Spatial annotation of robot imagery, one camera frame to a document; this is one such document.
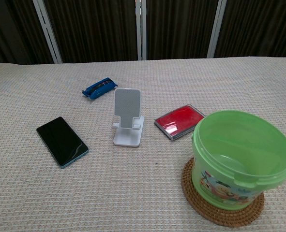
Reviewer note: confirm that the round woven rattan coaster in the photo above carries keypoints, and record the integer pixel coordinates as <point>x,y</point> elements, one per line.
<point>205,205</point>

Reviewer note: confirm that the green plastic bucket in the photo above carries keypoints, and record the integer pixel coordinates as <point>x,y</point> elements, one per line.
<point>242,154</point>

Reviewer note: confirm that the beige woven tablecloth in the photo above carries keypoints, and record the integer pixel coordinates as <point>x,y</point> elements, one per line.
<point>133,188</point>

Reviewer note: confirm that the white phone stand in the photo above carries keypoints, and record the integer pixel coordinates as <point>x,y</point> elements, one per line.
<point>127,108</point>

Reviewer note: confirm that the white screen frame post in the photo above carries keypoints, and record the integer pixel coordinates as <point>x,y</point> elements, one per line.
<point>216,29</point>
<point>141,29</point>
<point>48,31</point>

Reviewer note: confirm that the black smartphone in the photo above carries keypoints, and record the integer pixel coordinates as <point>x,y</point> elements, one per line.
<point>60,140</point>

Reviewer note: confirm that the red flat box clear lid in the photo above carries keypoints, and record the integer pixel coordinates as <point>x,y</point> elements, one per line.
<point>179,120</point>

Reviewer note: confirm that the blue snack packet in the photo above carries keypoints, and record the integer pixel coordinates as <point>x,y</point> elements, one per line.
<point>99,88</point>

